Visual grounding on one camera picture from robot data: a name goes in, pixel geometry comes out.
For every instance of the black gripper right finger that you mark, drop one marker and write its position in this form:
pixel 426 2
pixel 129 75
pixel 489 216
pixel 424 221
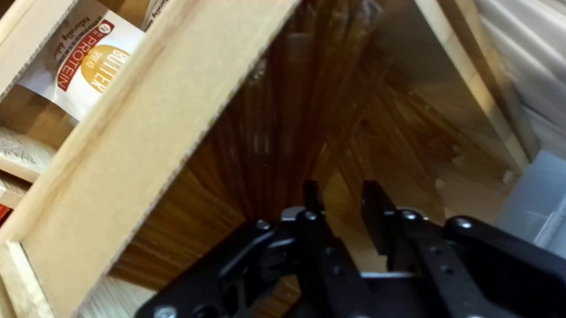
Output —
pixel 472 271

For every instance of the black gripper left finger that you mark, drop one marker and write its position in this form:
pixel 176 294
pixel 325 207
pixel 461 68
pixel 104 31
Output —
pixel 236 276

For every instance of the brown wooden stir stick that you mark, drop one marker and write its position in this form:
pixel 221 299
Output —
pixel 337 107

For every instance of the brown stir stick pile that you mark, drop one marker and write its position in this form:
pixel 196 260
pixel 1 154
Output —
pixel 254 147

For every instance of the bamboo tiered organizer shelf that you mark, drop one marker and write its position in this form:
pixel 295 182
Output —
pixel 136 147

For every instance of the clear bag of wrapped straws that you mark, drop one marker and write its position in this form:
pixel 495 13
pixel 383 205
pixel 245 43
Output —
pixel 532 89

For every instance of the white nut butter packet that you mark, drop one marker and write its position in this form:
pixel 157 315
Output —
pixel 90 64

